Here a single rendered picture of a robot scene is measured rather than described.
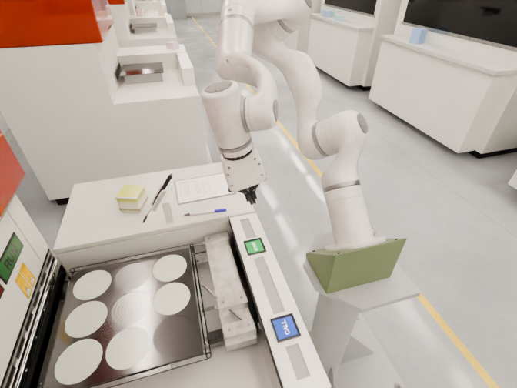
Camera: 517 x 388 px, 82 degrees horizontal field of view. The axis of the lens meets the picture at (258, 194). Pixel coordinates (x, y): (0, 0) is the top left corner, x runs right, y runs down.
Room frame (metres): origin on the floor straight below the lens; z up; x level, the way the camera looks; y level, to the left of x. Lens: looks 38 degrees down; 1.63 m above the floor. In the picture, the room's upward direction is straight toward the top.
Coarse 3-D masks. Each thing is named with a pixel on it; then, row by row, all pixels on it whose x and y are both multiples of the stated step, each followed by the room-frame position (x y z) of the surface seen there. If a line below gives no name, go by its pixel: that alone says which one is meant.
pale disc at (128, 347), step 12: (120, 336) 0.37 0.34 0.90; (132, 336) 0.37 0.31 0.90; (144, 336) 0.37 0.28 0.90; (108, 348) 0.34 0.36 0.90; (120, 348) 0.34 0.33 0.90; (132, 348) 0.34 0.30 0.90; (144, 348) 0.34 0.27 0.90; (108, 360) 0.31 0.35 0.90; (120, 360) 0.31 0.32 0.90; (132, 360) 0.31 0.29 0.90
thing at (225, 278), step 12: (216, 252) 0.66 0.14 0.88; (228, 252) 0.66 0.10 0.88; (216, 264) 0.61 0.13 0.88; (228, 264) 0.61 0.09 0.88; (216, 276) 0.56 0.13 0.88; (228, 276) 0.56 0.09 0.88; (216, 288) 0.52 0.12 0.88; (228, 288) 0.52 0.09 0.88; (240, 288) 0.52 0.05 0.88; (216, 300) 0.49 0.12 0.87; (240, 312) 0.45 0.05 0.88; (252, 336) 0.38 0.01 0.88; (228, 348) 0.36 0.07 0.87
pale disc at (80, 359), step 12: (72, 348) 0.34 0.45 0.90; (84, 348) 0.34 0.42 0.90; (96, 348) 0.34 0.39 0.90; (60, 360) 0.31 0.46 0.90; (72, 360) 0.31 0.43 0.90; (84, 360) 0.31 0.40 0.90; (96, 360) 0.31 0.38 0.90; (60, 372) 0.29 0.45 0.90; (72, 372) 0.29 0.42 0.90; (84, 372) 0.29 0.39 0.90
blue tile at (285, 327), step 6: (282, 318) 0.38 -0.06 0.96; (288, 318) 0.38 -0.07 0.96; (276, 324) 0.37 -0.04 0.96; (282, 324) 0.37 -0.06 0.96; (288, 324) 0.37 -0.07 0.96; (294, 324) 0.37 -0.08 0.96; (276, 330) 0.35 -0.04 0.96; (282, 330) 0.35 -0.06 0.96; (288, 330) 0.35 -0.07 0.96; (294, 330) 0.35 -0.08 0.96; (282, 336) 0.34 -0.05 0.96; (288, 336) 0.34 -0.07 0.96
